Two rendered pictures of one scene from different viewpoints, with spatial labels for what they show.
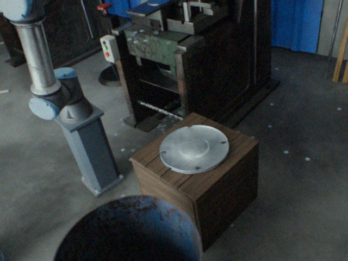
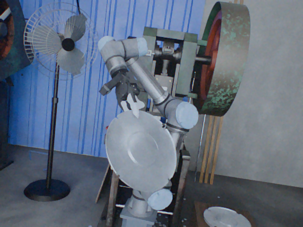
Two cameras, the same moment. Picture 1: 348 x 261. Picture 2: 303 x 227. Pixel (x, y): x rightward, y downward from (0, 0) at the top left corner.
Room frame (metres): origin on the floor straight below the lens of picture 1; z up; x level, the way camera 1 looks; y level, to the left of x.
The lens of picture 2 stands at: (0.41, 1.46, 1.24)
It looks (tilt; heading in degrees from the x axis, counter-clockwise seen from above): 11 degrees down; 313
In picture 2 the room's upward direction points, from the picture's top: 8 degrees clockwise
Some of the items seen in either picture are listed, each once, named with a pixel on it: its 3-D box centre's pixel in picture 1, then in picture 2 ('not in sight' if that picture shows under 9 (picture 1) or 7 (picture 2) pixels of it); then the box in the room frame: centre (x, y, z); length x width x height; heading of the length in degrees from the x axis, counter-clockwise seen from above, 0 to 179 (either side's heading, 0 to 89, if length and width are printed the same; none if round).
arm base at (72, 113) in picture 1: (74, 105); (141, 201); (1.32, 0.44, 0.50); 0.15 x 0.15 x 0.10
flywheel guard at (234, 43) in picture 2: not in sight; (208, 61); (1.62, -0.44, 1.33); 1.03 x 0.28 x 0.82; 133
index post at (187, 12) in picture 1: (186, 10); not in sight; (1.58, -0.16, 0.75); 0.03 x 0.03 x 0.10; 43
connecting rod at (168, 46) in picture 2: not in sight; (165, 62); (1.80, -0.13, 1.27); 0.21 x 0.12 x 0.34; 133
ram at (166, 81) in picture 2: not in sight; (161, 92); (1.77, -0.10, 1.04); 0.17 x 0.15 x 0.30; 133
